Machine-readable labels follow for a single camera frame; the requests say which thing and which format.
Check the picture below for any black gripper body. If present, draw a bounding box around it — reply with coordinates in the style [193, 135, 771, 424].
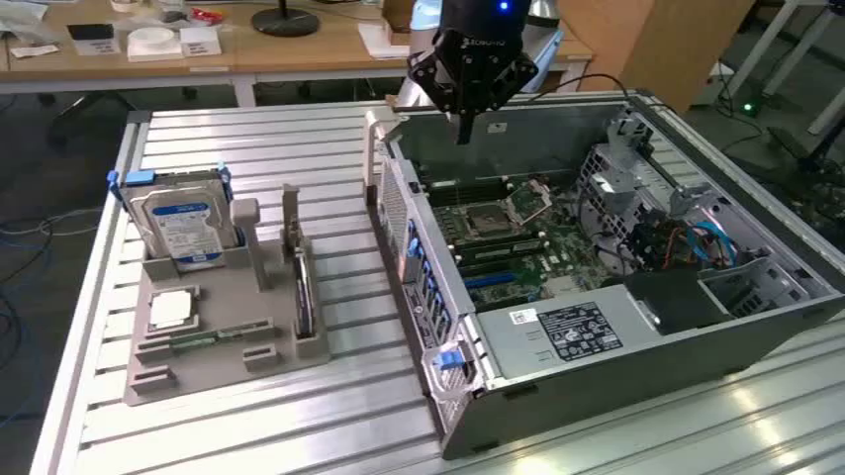
[431, 0, 536, 68]

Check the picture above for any graphics card with black fan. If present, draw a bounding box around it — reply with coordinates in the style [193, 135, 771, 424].
[280, 183, 321, 343]

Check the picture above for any white paper stack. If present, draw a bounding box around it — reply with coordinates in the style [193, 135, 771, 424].
[357, 22, 412, 60]

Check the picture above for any wooden desk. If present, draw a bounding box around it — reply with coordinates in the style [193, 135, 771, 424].
[0, 0, 595, 108]

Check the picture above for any black round lamp base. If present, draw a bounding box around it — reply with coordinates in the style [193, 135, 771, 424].
[249, 0, 321, 39]

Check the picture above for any metal disk bay cage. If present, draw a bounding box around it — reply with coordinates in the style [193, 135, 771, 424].
[576, 142, 662, 232]

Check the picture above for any CPU socket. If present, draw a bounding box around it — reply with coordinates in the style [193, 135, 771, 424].
[464, 202, 514, 237]

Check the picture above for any wooden cabinet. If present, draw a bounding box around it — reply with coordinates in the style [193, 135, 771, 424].
[616, 0, 758, 114]

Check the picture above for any green RAM stick with label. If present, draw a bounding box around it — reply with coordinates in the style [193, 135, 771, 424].
[468, 239, 550, 261]

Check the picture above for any plain white box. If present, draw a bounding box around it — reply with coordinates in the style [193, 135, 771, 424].
[179, 27, 223, 58]

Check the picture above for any blue expansion slot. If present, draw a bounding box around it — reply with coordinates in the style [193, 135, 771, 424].
[464, 273, 518, 292]

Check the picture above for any white tape roll on box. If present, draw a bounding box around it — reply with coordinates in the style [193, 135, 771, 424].
[127, 27, 184, 63]

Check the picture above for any hard disk in blue caddy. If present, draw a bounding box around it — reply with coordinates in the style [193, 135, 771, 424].
[105, 162, 249, 273]

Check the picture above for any white box with black top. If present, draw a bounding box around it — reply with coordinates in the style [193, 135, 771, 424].
[64, 23, 124, 56]

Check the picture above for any grey power supply unit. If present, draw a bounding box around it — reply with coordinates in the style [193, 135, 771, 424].
[474, 284, 662, 392]

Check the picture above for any silver CPU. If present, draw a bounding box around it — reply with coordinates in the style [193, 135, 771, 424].
[148, 291, 196, 333]

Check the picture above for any green RAM stick bare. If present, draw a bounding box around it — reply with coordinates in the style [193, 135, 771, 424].
[169, 329, 245, 355]

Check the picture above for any open grey PC case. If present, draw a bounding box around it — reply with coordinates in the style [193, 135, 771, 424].
[363, 88, 845, 461]

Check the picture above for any grey plastic parts rack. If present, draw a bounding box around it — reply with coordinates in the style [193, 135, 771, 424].
[121, 182, 331, 407]

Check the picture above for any black cable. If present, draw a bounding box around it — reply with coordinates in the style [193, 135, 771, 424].
[531, 72, 648, 103]

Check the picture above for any white table frame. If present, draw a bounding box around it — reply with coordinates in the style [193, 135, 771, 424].
[725, 0, 845, 135]

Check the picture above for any blue data wire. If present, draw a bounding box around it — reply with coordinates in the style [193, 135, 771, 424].
[685, 222, 739, 271]

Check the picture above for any blue network cable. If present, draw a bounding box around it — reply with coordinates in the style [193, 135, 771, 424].
[0, 237, 52, 427]

